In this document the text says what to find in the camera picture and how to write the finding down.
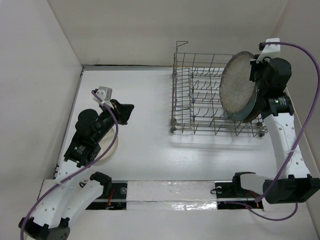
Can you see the speckled white dark-rimmed plate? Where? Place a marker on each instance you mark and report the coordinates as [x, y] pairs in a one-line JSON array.
[[236, 89]]

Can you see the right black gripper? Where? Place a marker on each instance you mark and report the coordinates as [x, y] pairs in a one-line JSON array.
[[266, 61]]

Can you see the grey wire dish rack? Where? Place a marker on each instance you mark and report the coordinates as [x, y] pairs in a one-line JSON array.
[[195, 100]]

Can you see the blue-grey round plate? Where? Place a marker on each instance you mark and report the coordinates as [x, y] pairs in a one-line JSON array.
[[240, 115]]

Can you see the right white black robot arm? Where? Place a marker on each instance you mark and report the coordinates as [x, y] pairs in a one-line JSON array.
[[293, 182]]

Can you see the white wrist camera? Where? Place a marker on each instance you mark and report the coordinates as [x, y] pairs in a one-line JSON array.
[[270, 48], [102, 95]]

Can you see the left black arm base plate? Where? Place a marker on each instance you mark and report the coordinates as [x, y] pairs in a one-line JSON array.
[[116, 200]]

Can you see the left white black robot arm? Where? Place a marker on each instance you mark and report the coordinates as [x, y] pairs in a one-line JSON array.
[[51, 217]]

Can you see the cream divided plate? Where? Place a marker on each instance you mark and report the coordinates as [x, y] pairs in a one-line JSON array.
[[105, 143]]

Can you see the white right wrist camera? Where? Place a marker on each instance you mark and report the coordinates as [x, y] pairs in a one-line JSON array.
[[270, 48]]

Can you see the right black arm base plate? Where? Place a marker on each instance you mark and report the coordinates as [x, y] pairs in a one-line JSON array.
[[230, 198]]

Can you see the brown glazed round plate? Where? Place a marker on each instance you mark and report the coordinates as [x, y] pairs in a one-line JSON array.
[[256, 110]]

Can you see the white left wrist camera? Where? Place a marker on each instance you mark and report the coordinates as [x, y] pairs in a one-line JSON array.
[[102, 95]]

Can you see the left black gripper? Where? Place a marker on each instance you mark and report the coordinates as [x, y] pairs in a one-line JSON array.
[[122, 111]]

